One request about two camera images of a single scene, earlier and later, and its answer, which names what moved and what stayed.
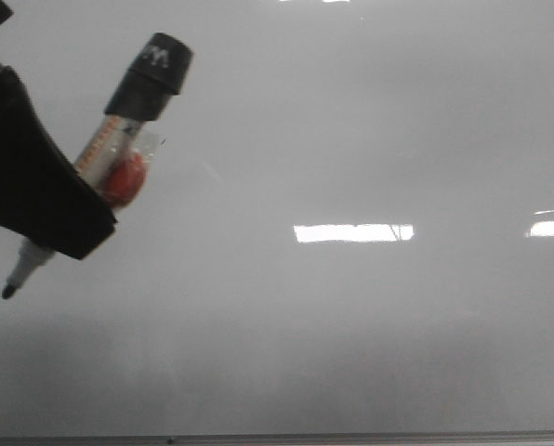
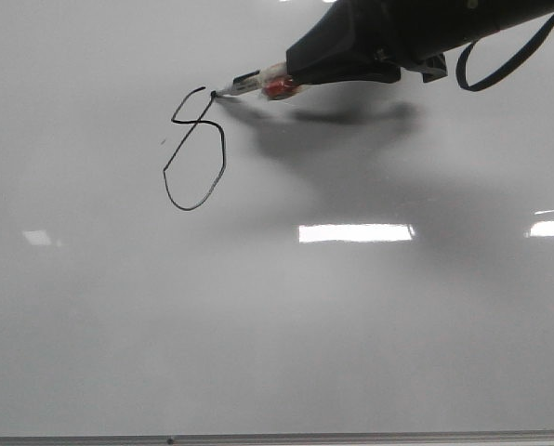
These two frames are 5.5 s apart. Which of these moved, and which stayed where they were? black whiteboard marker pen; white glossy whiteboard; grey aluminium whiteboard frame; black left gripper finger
Moved: black left gripper finger; black whiteboard marker pen
Stayed: grey aluminium whiteboard frame; white glossy whiteboard
